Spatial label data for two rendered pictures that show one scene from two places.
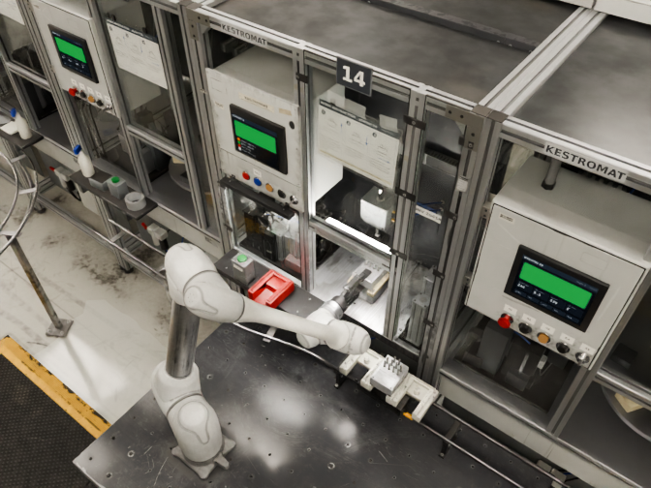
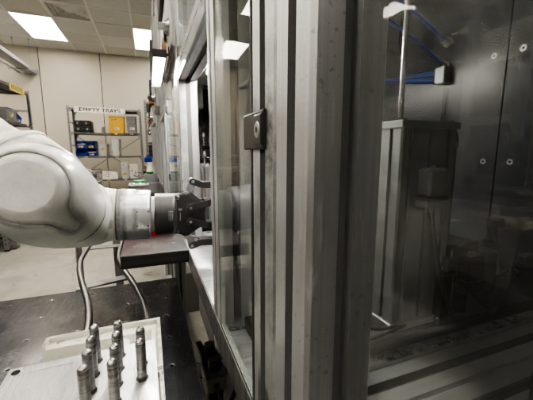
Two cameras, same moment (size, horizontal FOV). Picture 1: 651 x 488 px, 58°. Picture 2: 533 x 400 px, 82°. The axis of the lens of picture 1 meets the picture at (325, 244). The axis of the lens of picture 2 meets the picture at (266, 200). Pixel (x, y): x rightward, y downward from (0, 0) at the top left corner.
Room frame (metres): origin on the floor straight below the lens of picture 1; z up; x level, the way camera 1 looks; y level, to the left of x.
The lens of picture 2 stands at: (1.10, -0.50, 1.12)
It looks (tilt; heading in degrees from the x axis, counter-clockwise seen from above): 9 degrees down; 32
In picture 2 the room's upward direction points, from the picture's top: straight up
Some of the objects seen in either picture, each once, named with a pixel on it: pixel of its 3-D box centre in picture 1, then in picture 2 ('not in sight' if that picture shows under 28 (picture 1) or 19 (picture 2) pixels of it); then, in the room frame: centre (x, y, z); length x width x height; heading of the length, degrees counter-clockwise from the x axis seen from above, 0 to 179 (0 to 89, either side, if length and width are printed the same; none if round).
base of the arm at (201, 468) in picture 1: (206, 448); not in sight; (1.02, 0.46, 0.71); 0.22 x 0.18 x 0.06; 53
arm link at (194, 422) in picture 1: (196, 426); not in sight; (1.04, 0.48, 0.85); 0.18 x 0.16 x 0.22; 34
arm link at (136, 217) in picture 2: (330, 312); (136, 213); (1.43, -0.02, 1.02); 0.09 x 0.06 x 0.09; 53
